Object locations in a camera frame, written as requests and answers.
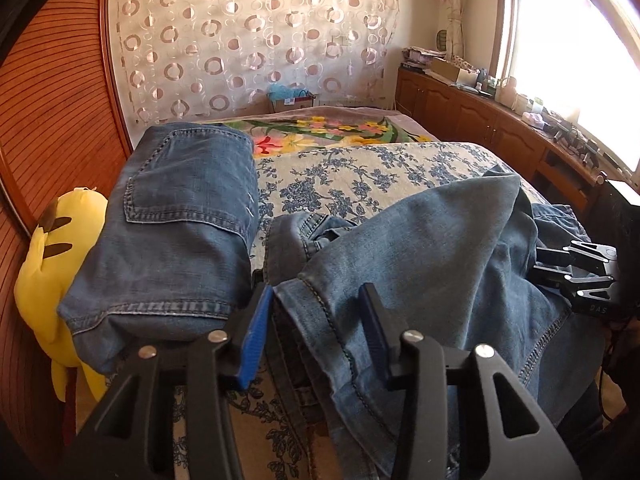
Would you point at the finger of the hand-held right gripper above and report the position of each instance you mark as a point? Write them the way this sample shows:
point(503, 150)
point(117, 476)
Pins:
point(550, 277)
point(560, 256)

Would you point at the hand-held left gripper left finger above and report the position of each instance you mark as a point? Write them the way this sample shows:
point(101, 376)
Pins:
point(255, 340)

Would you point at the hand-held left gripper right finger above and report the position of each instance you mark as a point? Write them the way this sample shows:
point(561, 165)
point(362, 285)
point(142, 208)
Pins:
point(375, 330)

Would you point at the light blue jeans pants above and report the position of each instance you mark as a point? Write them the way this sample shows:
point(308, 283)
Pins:
point(425, 260)

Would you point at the dark blue jeans pants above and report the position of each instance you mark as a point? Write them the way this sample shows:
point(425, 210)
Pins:
point(175, 220)

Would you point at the pink tissue holder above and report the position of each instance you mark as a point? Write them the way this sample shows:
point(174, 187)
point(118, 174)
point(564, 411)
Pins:
point(533, 120)

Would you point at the blue floral bedsheet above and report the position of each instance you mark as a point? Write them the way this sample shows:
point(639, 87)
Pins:
point(350, 180)

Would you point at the wooden cabinet row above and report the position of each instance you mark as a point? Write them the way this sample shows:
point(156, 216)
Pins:
point(465, 115)

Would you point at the beige plastic jug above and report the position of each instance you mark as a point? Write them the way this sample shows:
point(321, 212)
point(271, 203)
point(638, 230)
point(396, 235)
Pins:
point(506, 92)

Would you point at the wooden framed window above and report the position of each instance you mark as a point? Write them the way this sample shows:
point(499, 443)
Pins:
point(575, 60)

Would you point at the blue bottle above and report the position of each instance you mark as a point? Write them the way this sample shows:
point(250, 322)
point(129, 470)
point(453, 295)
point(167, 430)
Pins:
point(481, 79)

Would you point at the pink floral blanket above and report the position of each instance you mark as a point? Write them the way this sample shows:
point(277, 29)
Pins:
point(325, 130)

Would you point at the yellow plush toy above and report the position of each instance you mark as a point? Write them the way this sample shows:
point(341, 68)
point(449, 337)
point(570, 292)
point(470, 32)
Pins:
point(50, 285)

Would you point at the tan storage box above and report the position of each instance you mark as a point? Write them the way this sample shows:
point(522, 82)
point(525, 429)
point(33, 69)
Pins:
point(452, 72)

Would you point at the labelled cardboard box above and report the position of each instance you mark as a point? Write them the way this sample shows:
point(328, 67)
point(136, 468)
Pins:
point(295, 105)

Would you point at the stack of papers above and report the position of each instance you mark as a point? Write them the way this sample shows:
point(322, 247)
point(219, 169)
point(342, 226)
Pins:
point(420, 57)

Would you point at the blue plastic bag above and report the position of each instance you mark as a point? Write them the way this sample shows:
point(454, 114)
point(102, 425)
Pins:
point(285, 91)

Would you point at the beige window drape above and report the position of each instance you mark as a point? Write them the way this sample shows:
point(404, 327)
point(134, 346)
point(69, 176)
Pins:
point(452, 10)

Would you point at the wooden louvered wardrobe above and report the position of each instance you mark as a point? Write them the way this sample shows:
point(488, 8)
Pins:
point(60, 110)

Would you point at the circle-patterned sheer curtain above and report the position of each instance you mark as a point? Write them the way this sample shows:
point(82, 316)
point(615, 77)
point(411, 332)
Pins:
point(225, 35)

